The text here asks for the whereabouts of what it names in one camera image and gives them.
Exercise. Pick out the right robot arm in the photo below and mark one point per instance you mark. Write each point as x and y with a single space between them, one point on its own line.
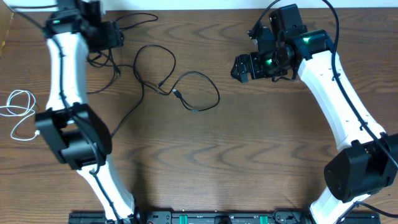
366 161

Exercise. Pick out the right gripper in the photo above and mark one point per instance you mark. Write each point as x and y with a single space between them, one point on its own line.
245 67

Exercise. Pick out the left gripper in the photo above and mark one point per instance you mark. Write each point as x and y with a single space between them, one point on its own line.
109 35

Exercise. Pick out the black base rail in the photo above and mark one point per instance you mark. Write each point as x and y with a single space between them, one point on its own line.
281 216

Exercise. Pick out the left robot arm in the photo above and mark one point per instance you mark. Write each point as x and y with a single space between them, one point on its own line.
73 131

